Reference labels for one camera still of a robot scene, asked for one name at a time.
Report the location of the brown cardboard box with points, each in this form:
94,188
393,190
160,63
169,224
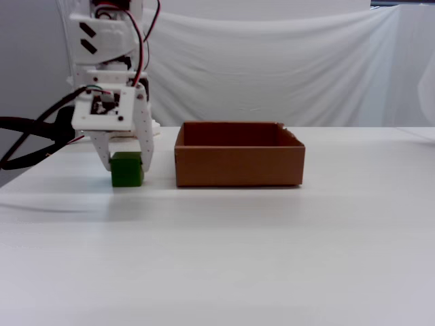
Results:
238,164

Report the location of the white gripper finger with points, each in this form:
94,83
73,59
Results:
144,136
100,146

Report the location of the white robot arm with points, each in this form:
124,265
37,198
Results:
108,37

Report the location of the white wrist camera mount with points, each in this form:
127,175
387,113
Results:
81,119

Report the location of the green cube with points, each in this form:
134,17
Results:
126,169

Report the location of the white backdrop cloth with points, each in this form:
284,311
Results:
272,68

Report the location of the black table clamp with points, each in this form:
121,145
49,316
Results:
20,124

